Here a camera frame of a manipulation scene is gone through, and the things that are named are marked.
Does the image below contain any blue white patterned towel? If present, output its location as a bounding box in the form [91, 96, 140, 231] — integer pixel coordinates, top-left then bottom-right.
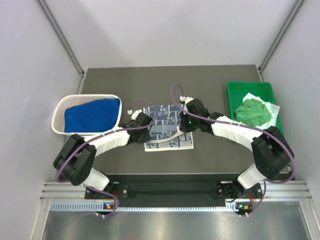
[143, 104, 194, 152]

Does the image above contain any green towel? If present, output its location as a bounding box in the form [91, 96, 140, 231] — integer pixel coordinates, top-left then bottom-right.
[234, 98, 272, 127]

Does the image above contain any pale mint towel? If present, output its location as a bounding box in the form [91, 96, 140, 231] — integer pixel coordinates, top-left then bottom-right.
[242, 92, 280, 129]

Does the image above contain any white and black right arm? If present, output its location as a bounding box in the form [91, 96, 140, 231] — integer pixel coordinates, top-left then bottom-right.
[179, 96, 294, 198]

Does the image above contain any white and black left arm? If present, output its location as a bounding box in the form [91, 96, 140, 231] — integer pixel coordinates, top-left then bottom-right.
[53, 110, 154, 199]

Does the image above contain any green plastic bin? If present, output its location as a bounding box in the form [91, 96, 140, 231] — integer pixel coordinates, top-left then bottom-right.
[227, 81, 284, 133]

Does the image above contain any white plastic basket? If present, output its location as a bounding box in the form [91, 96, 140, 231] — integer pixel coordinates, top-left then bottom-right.
[51, 94, 122, 136]

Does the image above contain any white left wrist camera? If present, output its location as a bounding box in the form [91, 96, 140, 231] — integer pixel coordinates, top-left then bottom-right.
[127, 109, 143, 120]

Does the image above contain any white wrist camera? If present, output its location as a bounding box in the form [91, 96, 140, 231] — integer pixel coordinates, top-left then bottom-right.
[179, 96, 194, 104]
[127, 109, 143, 120]

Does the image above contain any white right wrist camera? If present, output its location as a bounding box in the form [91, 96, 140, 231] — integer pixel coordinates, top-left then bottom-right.
[179, 96, 194, 104]

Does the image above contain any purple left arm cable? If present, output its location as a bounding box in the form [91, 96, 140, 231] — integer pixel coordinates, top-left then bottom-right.
[54, 98, 158, 219]

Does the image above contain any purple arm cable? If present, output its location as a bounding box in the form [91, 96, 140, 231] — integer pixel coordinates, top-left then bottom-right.
[54, 98, 158, 219]
[170, 83, 298, 218]

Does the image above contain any aluminium frame rail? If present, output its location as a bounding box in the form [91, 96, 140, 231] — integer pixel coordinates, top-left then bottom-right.
[40, 180, 312, 201]

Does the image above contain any grey slotted cable duct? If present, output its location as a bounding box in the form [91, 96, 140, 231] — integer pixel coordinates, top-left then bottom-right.
[50, 201, 239, 212]

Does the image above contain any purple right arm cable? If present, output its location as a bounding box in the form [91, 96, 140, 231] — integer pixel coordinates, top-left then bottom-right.
[170, 83, 298, 218]

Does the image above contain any left aluminium corner post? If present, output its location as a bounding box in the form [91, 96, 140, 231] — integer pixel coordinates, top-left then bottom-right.
[34, 0, 86, 77]

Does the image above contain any aluminium corner post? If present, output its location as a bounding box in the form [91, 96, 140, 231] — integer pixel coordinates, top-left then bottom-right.
[257, 0, 306, 75]
[34, 0, 86, 77]

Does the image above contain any right aluminium corner post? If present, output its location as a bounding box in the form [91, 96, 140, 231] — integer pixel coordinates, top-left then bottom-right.
[257, 0, 306, 75]

